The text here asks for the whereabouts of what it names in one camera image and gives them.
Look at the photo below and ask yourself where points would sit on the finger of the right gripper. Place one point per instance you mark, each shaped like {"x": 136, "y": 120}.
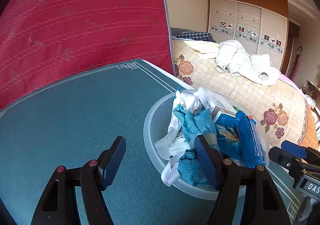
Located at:
{"x": 286, "y": 157}
{"x": 293, "y": 145}

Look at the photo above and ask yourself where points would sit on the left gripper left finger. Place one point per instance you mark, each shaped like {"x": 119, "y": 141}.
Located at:
{"x": 110, "y": 161}

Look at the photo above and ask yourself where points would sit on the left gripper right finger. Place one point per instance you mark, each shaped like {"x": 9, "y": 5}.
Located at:
{"x": 210, "y": 160}

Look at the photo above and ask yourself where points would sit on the blue cracker packet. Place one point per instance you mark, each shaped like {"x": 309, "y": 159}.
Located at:
{"x": 242, "y": 141}

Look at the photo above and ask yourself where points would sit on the white plastic bag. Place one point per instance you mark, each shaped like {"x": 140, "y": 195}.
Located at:
{"x": 192, "y": 103}

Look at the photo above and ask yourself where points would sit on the blue cloth pouch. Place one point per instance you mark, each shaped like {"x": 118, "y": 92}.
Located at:
{"x": 199, "y": 130}

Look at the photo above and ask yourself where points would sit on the white medicine box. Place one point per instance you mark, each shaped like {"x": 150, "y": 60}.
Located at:
{"x": 219, "y": 107}

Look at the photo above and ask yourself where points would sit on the floral bed quilt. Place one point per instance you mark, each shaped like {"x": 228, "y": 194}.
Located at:
{"x": 281, "y": 109}

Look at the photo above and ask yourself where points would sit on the clear plastic bowl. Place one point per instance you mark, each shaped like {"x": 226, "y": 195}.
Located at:
{"x": 157, "y": 144}

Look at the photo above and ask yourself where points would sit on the white crumpled clothing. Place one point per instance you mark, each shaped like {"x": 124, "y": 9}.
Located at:
{"x": 231, "y": 56}

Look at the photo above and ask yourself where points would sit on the plaid pillow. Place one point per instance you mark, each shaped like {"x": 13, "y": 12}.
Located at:
{"x": 195, "y": 35}

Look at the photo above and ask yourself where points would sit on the white sliding wardrobe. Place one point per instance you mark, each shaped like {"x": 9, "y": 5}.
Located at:
{"x": 261, "y": 26}

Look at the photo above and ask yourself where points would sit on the red upright mattress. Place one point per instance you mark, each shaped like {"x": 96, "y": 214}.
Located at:
{"x": 45, "y": 41}

